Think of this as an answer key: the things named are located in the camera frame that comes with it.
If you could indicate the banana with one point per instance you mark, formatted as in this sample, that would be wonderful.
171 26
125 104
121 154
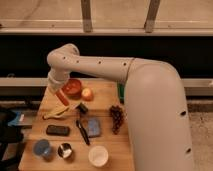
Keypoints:
56 113

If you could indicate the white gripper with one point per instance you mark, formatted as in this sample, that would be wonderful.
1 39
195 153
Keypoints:
56 80

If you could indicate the red bowl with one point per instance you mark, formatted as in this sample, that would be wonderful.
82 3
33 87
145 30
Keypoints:
73 87

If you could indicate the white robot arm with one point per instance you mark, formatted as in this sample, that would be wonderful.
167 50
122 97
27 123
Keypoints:
154 99

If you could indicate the blue cup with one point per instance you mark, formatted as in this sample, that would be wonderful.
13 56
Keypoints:
42 148

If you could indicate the black chair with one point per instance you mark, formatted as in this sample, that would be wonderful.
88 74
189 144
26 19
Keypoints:
8 134

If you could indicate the apple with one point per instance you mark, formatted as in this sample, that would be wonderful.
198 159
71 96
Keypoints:
87 94

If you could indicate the bunch of dark grapes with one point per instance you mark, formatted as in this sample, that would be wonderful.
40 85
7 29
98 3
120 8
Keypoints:
117 116

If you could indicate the small metal cup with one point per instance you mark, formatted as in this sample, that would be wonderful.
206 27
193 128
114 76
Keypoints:
65 150

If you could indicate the green tray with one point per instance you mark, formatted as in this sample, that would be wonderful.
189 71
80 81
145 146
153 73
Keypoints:
120 88

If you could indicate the black rectangular case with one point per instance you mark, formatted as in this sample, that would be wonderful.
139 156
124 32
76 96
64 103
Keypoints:
57 130

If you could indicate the small black clip object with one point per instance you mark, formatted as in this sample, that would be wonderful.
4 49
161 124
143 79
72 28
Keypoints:
82 109

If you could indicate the blue sponge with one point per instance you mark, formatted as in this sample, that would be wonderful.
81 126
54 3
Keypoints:
94 129

